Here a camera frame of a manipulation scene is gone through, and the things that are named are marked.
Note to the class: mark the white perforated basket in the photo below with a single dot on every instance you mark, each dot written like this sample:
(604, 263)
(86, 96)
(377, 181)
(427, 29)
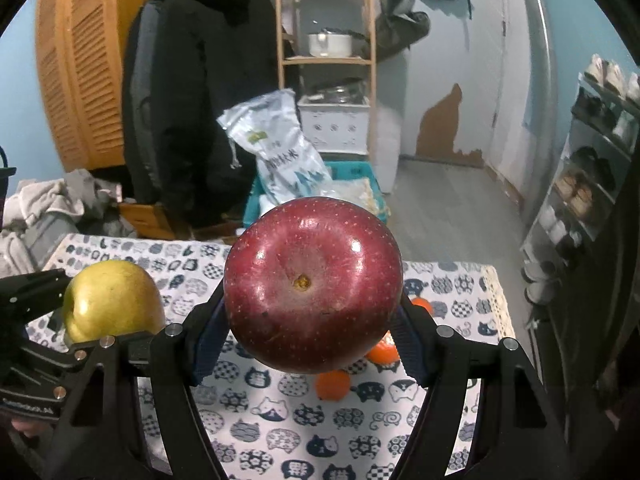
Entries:
(335, 127)

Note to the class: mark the yellow apple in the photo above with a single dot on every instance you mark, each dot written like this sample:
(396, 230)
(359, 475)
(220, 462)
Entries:
(112, 302)

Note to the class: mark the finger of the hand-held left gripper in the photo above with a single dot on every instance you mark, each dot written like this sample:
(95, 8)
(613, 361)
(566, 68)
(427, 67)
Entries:
(55, 355)
(30, 287)

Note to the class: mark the white rice bag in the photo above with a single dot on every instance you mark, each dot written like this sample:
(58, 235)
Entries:
(280, 160)

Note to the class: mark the cat print cloth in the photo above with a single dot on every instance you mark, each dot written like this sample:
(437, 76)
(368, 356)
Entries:
(280, 410)

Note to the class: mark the wooden shelf rack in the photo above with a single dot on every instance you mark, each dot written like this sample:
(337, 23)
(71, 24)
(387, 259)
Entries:
(325, 60)

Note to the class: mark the shoe rack with shoes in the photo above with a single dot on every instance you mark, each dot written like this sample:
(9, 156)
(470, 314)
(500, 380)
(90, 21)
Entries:
(580, 190)

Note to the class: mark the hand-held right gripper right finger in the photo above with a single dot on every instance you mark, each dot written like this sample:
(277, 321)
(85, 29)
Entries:
(407, 352)

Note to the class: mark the black coat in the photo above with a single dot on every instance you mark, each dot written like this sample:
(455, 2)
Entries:
(200, 85)

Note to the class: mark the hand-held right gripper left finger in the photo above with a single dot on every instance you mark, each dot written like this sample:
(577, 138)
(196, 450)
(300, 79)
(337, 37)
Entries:
(207, 352)

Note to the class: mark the red apple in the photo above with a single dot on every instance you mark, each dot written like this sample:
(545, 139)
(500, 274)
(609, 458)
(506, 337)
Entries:
(312, 285)

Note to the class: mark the white door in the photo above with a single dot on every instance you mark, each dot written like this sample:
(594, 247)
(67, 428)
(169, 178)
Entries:
(475, 60)

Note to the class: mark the wooden louvered wardrobe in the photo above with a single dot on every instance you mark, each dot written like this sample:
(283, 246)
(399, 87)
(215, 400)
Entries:
(85, 60)

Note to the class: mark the small orange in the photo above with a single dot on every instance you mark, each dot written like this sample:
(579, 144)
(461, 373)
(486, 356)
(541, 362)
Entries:
(421, 306)
(332, 385)

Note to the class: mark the white pot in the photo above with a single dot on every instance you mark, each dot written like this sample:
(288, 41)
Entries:
(330, 45)

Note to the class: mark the white crumpled cloth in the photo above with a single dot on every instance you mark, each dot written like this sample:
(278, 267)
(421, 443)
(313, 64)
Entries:
(35, 202)

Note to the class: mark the grey crumpled garment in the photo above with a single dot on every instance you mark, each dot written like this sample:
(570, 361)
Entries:
(95, 195)

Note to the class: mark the olive green bag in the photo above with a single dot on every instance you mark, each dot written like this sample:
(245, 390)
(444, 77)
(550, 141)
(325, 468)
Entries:
(400, 25)

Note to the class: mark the wooden drawer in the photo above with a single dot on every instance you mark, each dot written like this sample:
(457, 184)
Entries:
(145, 217)

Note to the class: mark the steel steamer pot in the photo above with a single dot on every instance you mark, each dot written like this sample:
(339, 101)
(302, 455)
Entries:
(340, 92)

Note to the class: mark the teal box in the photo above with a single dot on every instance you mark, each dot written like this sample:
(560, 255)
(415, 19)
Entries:
(252, 207)

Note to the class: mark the clear plastic bag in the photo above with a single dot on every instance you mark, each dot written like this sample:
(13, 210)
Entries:
(350, 192)

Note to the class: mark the grey jacket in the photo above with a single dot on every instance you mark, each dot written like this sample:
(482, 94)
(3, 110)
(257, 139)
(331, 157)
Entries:
(136, 110)

